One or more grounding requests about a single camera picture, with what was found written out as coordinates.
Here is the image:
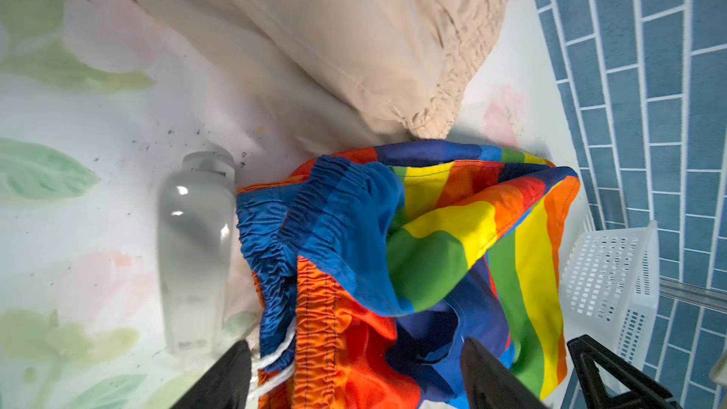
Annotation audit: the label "beige shorts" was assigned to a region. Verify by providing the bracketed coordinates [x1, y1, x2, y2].
[136, 0, 509, 154]

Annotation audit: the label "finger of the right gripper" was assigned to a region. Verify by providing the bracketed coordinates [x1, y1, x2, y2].
[567, 335, 682, 409]

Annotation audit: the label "clear plastic tube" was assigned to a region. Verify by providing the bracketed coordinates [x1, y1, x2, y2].
[157, 151, 236, 357]

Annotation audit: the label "rainbow coloured shorts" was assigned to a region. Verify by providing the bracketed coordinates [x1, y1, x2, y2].
[237, 140, 580, 408]

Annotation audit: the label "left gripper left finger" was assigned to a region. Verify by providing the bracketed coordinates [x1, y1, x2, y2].
[172, 340, 252, 409]

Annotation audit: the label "white plastic basket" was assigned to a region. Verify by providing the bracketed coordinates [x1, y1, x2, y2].
[560, 221, 660, 368]

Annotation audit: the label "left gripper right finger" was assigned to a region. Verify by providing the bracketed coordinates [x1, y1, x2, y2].
[460, 338, 546, 409]

